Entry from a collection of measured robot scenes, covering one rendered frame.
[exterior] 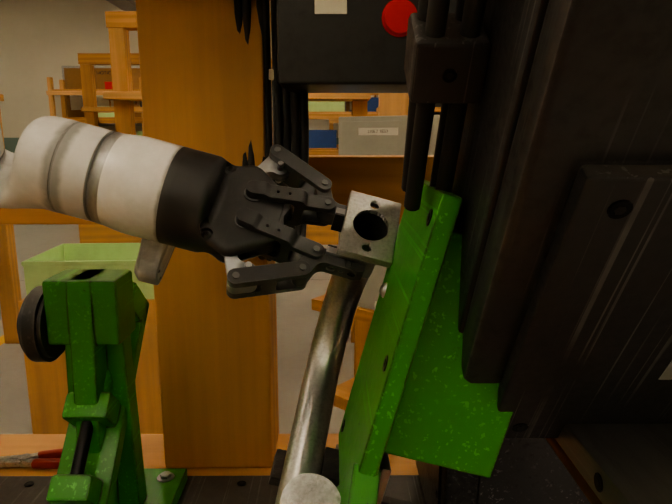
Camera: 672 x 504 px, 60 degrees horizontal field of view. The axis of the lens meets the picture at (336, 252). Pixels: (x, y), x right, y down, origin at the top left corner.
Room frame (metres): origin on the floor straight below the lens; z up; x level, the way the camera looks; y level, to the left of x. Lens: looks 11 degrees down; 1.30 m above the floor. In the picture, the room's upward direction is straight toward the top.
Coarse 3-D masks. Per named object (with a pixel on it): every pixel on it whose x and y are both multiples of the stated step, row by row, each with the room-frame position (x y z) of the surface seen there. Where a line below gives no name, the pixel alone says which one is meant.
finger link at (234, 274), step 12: (276, 264) 0.40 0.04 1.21; (288, 264) 0.40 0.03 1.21; (300, 264) 0.40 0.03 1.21; (228, 276) 0.39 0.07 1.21; (240, 276) 0.39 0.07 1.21; (252, 276) 0.39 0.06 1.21; (264, 276) 0.39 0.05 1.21; (276, 276) 0.40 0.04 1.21; (288, 276) 0.40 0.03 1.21; (300, 276) 0.40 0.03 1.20; (264, 288) 0.40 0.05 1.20; (276, 288) 0.41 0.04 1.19; (288, 288) 0.41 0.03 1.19; (300, 288) 0.42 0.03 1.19
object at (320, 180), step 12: (276, 144) 0.48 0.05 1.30; (276, 156) 0.47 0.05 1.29; (288, 156) 0.47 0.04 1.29; (288, 168) 0.47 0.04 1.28; (300, 168) 0.46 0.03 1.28; (312, 168) 0.47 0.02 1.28; (288, 180) 0.48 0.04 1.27; (300, 180) 0.47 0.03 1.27; (312, 180) 0.46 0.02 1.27; (324, 180) 0.46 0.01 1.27; (312, 192) 0.48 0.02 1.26; (324, 192) 0.46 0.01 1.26
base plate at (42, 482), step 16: (0, 480) 0.62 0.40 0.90; (16, 480) 0.62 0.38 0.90; (32, 480) 0.62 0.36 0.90; (48, 480) 0.62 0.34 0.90; (192, 480) 0.62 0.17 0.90; (208, 480) 0.62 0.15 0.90; (224, 480) 0.62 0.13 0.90; (240, 480) 0.62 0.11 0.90; (256, 480) 0.62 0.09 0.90; (400, 480) 0.62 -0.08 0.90; (416, 480) 0.62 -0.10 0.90; (0, 496) 0.59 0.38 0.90; (16, 496) 0.59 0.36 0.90; (32, 496) 0.59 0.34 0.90; (192, 496) 0.59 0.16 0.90; (208, 496) 0.59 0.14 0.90; (224, 496) 0.59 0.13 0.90; (240, 496) 0.59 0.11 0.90; (256, 496) 0.59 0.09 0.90; (272, 496) 0.59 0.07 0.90; (400, 496) 0.59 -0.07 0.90; (416, 496) 0.59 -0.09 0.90
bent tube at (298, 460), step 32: (352, 192) 0.44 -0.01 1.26; (352, 224) 0.42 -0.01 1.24; (384, 224) 0.43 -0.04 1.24; (352, 256) 0.40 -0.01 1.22; (384, 256) 0.40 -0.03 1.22; (352, 288) 0.46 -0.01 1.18; (320, 320) 0.49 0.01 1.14; (352, 320) 0.49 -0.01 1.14; (320, 352) 0.48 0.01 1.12; (320, 384) 0.46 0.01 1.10; (320, 416) 0.44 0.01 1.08; (288, 448) 0.42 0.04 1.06; (320, 448) 0.42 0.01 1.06; (288, 480) 0.40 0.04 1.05
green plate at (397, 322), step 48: (432, 192) 0.33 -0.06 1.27; (432, 240) 0.31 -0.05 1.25; (432, 288) 0.31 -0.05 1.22; (384, 336) 0.35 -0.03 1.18; (432, 336) 0.32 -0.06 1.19; (384, 384) 0.31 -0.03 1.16; (432, 384) 0.32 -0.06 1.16; (480, 384) 0.32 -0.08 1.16; (384, 432) 0.31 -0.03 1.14; (432, 432) 0.32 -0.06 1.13; (480, 432) 0.32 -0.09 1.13
